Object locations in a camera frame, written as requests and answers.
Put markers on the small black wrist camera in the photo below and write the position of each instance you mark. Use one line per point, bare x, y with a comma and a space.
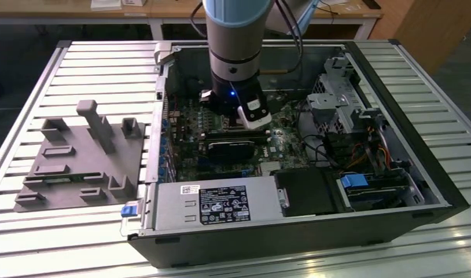
206, 97

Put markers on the silver perforated drive cage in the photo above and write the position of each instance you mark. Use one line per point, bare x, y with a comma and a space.
328, 101

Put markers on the black silver PC case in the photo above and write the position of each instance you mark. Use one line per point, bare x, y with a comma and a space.
259, 252

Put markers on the green RAM stick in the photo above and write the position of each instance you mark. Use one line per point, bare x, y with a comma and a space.
78, 178

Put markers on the white box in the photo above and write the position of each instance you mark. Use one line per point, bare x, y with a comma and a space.
104, 4
134, 2

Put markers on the hard disk in blue carrier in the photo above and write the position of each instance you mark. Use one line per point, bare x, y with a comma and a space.
352, 181

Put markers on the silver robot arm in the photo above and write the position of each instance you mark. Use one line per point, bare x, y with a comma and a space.
231, 43

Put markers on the silver chipset heatsink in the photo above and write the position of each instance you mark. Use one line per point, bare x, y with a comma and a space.
270, 168

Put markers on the black graphics card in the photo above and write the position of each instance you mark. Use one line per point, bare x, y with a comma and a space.
231, 152

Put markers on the grey parts rack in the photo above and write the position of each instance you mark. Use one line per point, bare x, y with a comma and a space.
80, 162

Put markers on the silver power supply box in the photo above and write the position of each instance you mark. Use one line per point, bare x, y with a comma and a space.
174, 208

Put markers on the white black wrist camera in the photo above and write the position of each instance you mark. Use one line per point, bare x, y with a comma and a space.
255, 111

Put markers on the wooden cabinet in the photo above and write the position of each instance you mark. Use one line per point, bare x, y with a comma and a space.
433, 29

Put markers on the blue case latch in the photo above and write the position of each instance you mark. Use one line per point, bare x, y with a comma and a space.
128, 210

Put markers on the green motherboard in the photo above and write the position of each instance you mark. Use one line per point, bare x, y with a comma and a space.
290, 144

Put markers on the wooden desk white legs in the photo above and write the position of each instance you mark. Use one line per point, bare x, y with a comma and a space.
104, 13

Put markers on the black plastic bay cover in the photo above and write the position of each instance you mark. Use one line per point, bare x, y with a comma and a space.
304, 191

